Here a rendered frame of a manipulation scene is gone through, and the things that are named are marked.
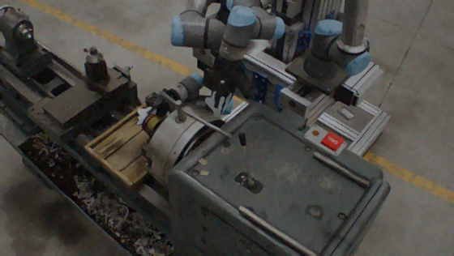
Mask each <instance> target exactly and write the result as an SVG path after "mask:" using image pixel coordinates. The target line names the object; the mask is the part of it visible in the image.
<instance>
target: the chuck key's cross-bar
mask: <svg viewBox="0 0 454 256"><path fill-rule="evenodd" d="M159 93H160V94H161V95H163V96H164V97H165V98H167V99H168V100H170V102H171V103H172V104H174V105H175V106H176V104H175V102H176V101H175V100H173V99H172V98H171V97H170V96H169V95H168V94H166V93H164V92H163V91H162V90H160V91H159ZM180 110H181V111H183V112H184V113H185V114H186V115H188V116H189V117H192V118H194V119H195V120H196V121H198V122H201V123H203V124H204V125H205V126H208V127H210V128H212V129H214V130H215V131H217V132H219V133H221V134H222V135H224V136H226V137H228V138H230V139H231V138H232V135H231V134H229V133H227V132H225V131H223V130H222V129H220V128H218V127H216V126H214V125H213V124H211V123H209V122H206V121H205V120H203V119H202V118H200V117H197V116H195V115H194V114H193V113H190V112H189V111H187V110H186V109H184V108H183V107H181V108H180Z"/></svg>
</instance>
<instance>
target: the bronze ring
mask: <svg viewBox="0 0 454 256"><path fill-rule="evenodd" d="M162 119H163V118H162V117H160V116H157V115H155V114H153V113H150V114H149V115H147V116H146V117H145V118H144V120H143V124H142V129H143V130H144V132H146V134H147V135H148V134H149V133H150V132H151V131H153V130H157V129H158V128H159V126H160V125H161V123H162V122H161V121H162Z"/></svg>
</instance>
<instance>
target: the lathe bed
mask: <svg viewBox="0 0 454 256"><path fill-rule="evenodd" d="M34 40H35V41H37V42H38V43H39V44H40V45H43V47H45V50H47V51H48V50H49V51H50V55H51V57H52V59H53V62H52V63H50V64H49V65H48V66H46V67H47V70H43V71H42V72H40V73H39V74H37V75H35V76H33V77H32V78H29V77H27V79H26V82H24V81H23V80H22V79H20V78H19V77H17V75H15V73H13V72H11V70H9V69H8V67H5V66H4V65H3V64H2V62H0V92H1V93H3V94H4V95H5V96H6V97H7V98H8V100H11V102H12V103H14V104H15V106H17V107H18V109H21V110H22V112H23V113H25V115H26V116H27V117H29V111H28V110H29V108H30V107H32V106H34V105H35V104H36V103H37V102H38V101H39V100H42V99H43V97H44V98H46V97H49V98H50V99H51V100H52V99H53V98H55V97H57V96H58V95H60V94H62V93H63V92H64V91H66V90H68V89H70V88H71V87H72V86H75V85H76V84H77V83H78V82H79V81H81V80H82V79H81V77H80V76H81V75H82V73H84V72H82V71H81V69H80V68H78V67H75V66H74V65H73V64H71V63H70V62H69V61H67V60H66V59H65V58H63V57H62V56H60V54H58V53H56V52H54V51H53V50H52V49H51V48H49V47H48V46H47V45H45V44H44V43H41V41H39V40H38V39H37V38H35V37H34ZM56 69H57V70H56ZM75 79H76V80H75ZM54 81H55V82H54ZM74 81H75V82H74ZM73 82H74V83H73ZM70 83H71V84H70ZM22 84H23V85H22ZM26 89H27V90H26ZM46 89H47V90H46ZM31 92H32V93H31ZM25 93H26V94H25ZM28 93H29V94H28ZM37 93H38V94H37ZM41 97H42V99H41ZM35 102H36V103H35ZM134 110H136V108H134V107H133V106H131V105H125V104H124V105H123V106H122V109H120V110H119V109H117V108H116V109H114V110H113V111H111V112H110V113H108V114H106V115H105V116H104V117H103V118H102V119H100V120H99V121H97V122H96V123H95V124H94V125H92V126H90V127H88V129H86V130H85V131H84V132H82V133H81V134H79V135H78V136H76V137H75V138H74V139H72V140H71V141H69V143H67V144H65V145H64V146H63V145H60V144H59V143H58V142H57V141H56V140H55V139H53V138H52V136H51V135H49V134H48V133H47V132H46V131H45V130H43V129H42V128H41V127H40V126H39V127H40V128H41V129H42V130H43V131H44V132H45V133H47V135H48V136H49V137H51V138H52V140H54V141H55V142H56V143H57V144H58V145H60V146H61V147H63V149H64V150H65V151H67V152H68V153H69V154H70V155H71V156H72V157H73V158H75V159H76V160H77V161H78V162H79V163H80V164H81V165H83V166H84V167H85V168H86V169H87V170H88V171H89V172H91V173H92V174H93V175H94V176H95V177H96V178H97V179H99V180H100V181H101V182H103V183H104V184H105V186H107V187H108V188H109V189H110V190H112V191H113V192H114V193H115V194H116V195H117V196H118V197H119V198H120V199H121V200H122V201H124V202H125V203H128V204H129V205H130V206H131V207H133V208H134V209H135V211H137V212H138V213H139V214H140V215H141V216H142V217H143V218H145V219H146V220H147V221H148V222H150V223H151V224H152V225H154V226H155V227H156V228H157V229H159V230H160V231H161V232H163V233H164V234H165V235H166V236H167V237H168V238H169V239H171V240H173V237H172V236H171V234H170V229H171V217H170V213H169V187H167V186H166V185H164V184H163V183H162V182H160V181H159V180H157V179H156V178H154V177H153V176H151V177H150V178H148V179H147V180H146V181H145V182H143V183H142V184H141V185H140V186H139V187H138V188H137V189H136V190H131V189H130V188H128V187H126V185H125V184H123V183H122V182H121V181H119V180H118V179H117V178H116V177H114V176H113V175H112V174H111V173H110V172H109V171H108V170H106V169H105V168H104V167H102V166H101V165H100V163H98V162H97V161H96V160H94V159H93V158H92V157H91V156H90V155H89V154H88V153H87V152H86V151H85V149H84V147H85V146H87V145H88V144H89V143H90V142H91V141H92V140H94V139H96V137H98V136H99V135H101V134H104V133H105V132H106V130H109V129H110V128H111V127H113V126H115V125H116V124H117V123H118V122H119V121H121V120H122V119H123V118H124V116H128V115H129V113H131V112H133V111H134ZM114 111H116V112H114ZM120 111H121V112H120ZM119 113H120V114H119ZM124 113H125V114H124ZM123 114H124V115H123ZM115 116H116V117H115ZM29 118H30V117H29ZM30 119H32V118H30ZM32 120H33V119H32ZM33 122H34V121H33ZM34 123H36V122H34ZM36 124H37V123H36ZM96 124H97V126H95V125H96ZM98 124H99V125H98ZM37 126H38V125H37ZM90 128H91V129H90ZM96 130H97V131H96ZM102 131H103V132H102ZM97 132H98V133H97ZM85 135H86V137H85ZM80 137H81V138H80ZM81 139H82V140H81ZM89 140H90V141H89ZM85 144H87V145H85ZM153 186H154V187H155V188H154V187H153ZM153 188H154V189H156V191H155V190H154V189H153ZM150 189H151V190H150ZM149 190H150V191H149ZM151 191H152V192H151ZM157 191H158V192H157ZM142 193H143V194H142ZM147 193H148V194H147Z"/></svg>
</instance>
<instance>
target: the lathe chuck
mask: <svg viewBox="0 0 454 256"><path fill-rule="evenodd" d="M196 105H197V106H199V107H197V106H194V105H193V104H192V103H189V104H186V105H183V106H182V107H183V108H184V109H186V110H187V111H189V112H190V113H193V114H194V115H195V116H197V117H200V118H202V117H205V116H207V115H214V114H213V113H211V112H210V111H208V110H206V109H205V108H204V107H202V106H200V105H198V104H196ZM183 116H184V117H185V118H186V120H185V121H184V122H182V123H179V122H176V117H178V116H177V111H176V109H175V110H174V111H173V112H172V113H171V114H170V115H169V116H168V117H167V118H166V119H165V120H164V121H163V122H162V123H161V125H160V126H159V128H158V129H157V131H156V133H155V134H154V135H153V137H152V140H151V142H150V143H149V145H148V149H147V157H150V158H151V160H152V164H151V167H150V166H149V164H148V163H146V167H147V170H148V172H149V173H150V174H151V175H152V176H153V177H154V178H156V179H157V180H159V181H160V182H162V183H163V184H164V185H165V183H164V170H165V164H166V161H167V159H168V157H169V154H170V152H171V149H172V148H173V146H174V145H175V143H176V142H177V141H178V139H179V138H180V137H181V135H182V134H183V133H184V132H185V131H186V130H187V129H188V128H189V127H190V126H191V125H192V124H193V123H194V122H196V120H195V119H194V118H192V117H189V116H188V115H186V114H185V113H183Z"/></svg>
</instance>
